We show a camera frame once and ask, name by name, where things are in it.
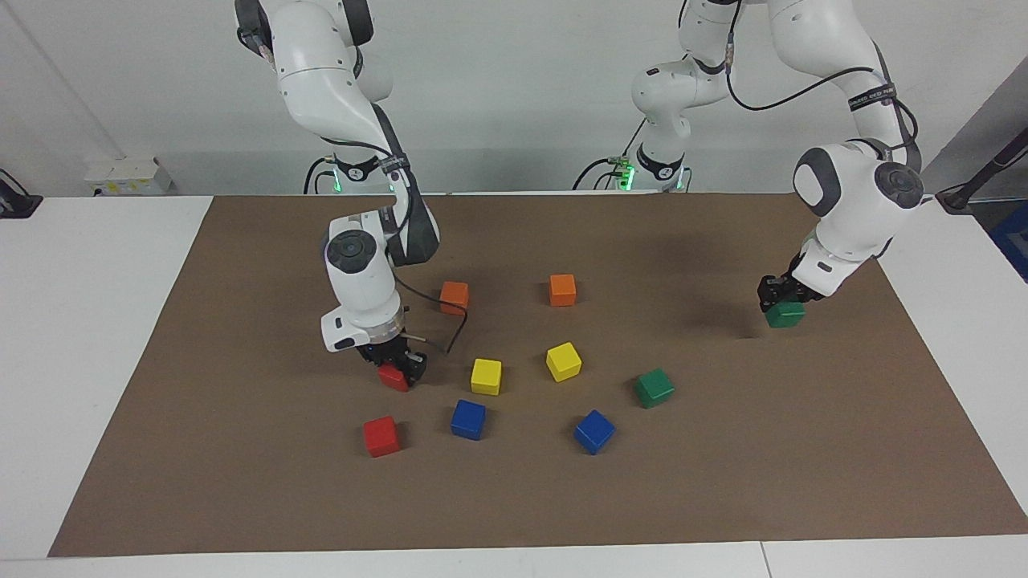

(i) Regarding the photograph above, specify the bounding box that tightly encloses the green wooden block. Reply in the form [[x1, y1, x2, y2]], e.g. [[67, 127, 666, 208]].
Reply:
[[634, 368, 675, 409], [765, 300, 806, 329]]

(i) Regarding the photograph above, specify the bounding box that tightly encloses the yellow wooden block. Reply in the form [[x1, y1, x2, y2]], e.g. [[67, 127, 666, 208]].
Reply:
[[470, 358, 504, 397], [545, 342, 582, 383]]

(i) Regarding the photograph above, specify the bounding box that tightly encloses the black stand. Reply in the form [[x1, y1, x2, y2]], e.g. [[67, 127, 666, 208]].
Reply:
[[936, 127, 1028, 214]]

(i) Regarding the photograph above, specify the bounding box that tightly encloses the tilted blue wooden block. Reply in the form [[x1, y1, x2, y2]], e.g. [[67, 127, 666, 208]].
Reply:
[[573, 409, 617, 456]]

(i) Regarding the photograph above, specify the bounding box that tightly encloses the brown table mat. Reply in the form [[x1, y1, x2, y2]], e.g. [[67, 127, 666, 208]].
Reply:
[[48, 193, 1028, 558]]

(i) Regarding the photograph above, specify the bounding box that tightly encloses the blue crate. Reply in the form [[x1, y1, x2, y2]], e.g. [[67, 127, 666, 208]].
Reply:
[[988, 201, 1028, 283]]

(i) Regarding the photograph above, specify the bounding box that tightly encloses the white power strip box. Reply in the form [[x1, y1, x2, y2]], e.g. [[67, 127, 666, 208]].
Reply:
[[84, 157, 173, 197]]

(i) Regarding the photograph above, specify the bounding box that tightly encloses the black device on table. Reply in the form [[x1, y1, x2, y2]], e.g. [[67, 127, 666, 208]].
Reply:
[[0, 169, 43, 219]]

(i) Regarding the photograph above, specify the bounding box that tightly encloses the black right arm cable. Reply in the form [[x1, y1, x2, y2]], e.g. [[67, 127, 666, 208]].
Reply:
[[321, 135, 469, 356]]

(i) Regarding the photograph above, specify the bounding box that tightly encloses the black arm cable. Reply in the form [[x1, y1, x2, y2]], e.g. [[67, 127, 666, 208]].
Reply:
[[679, 0, 922, 173], [321, 135, 469, 356]]

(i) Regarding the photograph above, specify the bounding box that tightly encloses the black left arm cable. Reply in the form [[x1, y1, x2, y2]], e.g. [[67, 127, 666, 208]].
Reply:
[[679, 0, 922, 173]]

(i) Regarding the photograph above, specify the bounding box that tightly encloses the black right base cable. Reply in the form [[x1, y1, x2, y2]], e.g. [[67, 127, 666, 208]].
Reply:
[[303, 155, 338, 196]]

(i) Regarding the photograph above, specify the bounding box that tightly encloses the black base cable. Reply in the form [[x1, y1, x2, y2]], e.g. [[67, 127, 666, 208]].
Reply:
[[573, 119, 648, 192], [303, 155, 338, 196]]

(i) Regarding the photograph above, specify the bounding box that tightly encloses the black left base cable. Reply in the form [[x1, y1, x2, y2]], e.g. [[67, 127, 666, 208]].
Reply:
[[573, 119, 648, 192]]

